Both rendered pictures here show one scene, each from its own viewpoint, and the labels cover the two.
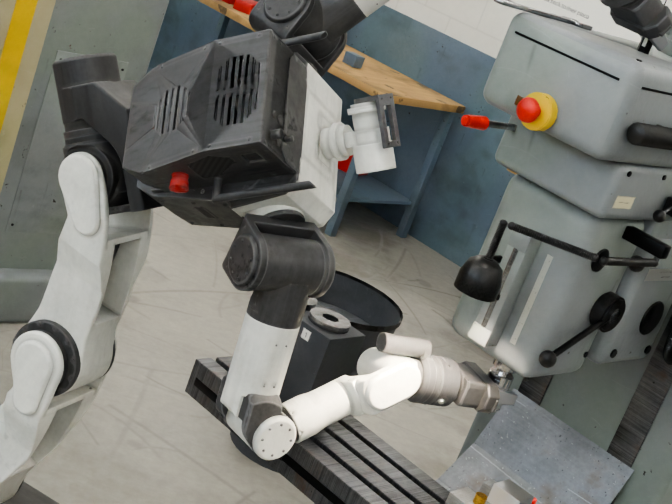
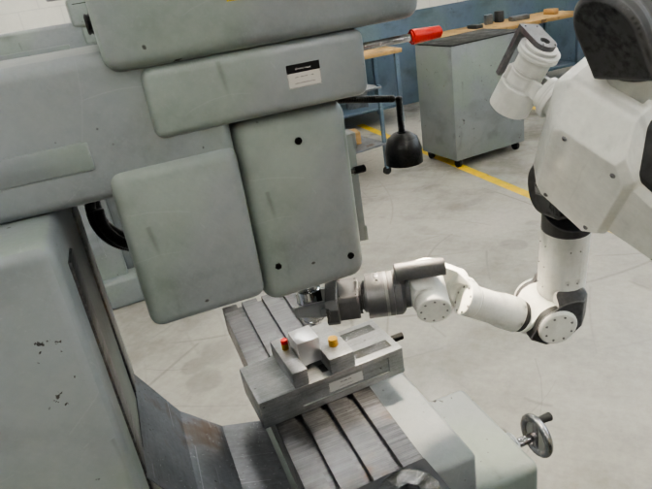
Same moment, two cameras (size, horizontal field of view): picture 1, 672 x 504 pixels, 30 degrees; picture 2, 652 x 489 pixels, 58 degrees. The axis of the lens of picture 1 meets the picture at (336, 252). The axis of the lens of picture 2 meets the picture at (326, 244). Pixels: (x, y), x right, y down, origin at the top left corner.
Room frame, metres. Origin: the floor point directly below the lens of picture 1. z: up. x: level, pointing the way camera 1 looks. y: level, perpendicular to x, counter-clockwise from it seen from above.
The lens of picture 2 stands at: (2.96, 0.25, 1.81)
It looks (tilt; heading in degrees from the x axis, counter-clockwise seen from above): 24 degrees down; 214
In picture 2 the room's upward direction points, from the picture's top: 9 degrees counter-clockwise
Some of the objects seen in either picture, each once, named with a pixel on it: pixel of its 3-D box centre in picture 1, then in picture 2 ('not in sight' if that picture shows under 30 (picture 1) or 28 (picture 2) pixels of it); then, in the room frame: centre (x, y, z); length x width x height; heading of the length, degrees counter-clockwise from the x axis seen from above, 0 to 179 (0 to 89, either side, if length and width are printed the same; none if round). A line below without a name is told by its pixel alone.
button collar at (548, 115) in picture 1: (538, 111); not in sight; (1.97, -0.22, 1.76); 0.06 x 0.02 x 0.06; 52
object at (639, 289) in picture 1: (601, 274); (182, 217); (2.31, -0.48, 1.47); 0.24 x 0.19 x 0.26; 52
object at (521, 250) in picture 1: (505, 288); (348, 187); (2.07, -0.29, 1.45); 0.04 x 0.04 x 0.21; 52
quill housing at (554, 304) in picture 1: (546, 274); (287, 190); (2.16, -0.36, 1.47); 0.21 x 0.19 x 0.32; 52
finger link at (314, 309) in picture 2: not in sight; (310, 311); (2.18, -0.34, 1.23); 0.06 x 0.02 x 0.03; 121
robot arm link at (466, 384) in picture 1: (453, 384); (357, 298); (2.11, -0.28, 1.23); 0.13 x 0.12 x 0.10; 31
